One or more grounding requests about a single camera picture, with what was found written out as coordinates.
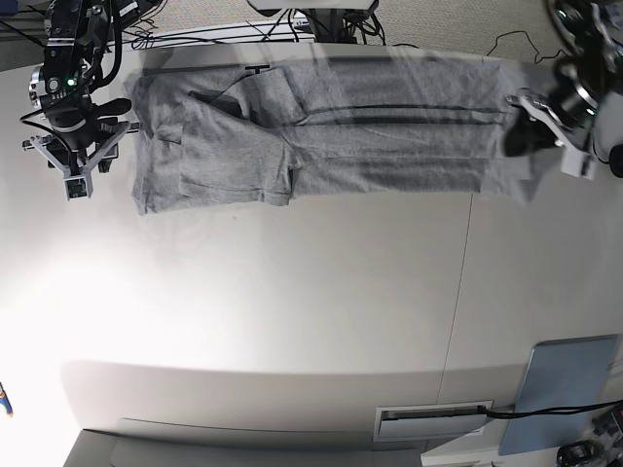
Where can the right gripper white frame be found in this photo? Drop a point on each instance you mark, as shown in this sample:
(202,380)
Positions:
(95,148)

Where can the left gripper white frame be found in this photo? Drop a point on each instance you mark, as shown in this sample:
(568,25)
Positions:
(564,119)

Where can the grey T-shirt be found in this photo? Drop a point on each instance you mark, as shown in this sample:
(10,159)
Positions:
(330,126)

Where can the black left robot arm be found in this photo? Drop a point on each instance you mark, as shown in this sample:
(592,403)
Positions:
(591,69)

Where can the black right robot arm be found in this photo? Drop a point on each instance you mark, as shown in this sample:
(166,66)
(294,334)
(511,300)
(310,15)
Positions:
(83,54)

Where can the black round puck device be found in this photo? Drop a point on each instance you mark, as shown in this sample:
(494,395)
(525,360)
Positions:
(615,160)

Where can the blue-grey flat panel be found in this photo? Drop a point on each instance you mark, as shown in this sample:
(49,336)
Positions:
(564,373)

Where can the blue orange tool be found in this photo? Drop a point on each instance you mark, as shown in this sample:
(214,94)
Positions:
(5,402)

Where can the black teal device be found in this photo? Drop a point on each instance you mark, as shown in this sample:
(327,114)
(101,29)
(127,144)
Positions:
(583,453)

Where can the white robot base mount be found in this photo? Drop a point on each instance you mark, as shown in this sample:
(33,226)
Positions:
(329,21)

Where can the white cable outlet box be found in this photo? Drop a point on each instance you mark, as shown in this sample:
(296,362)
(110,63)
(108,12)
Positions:
(422,423)

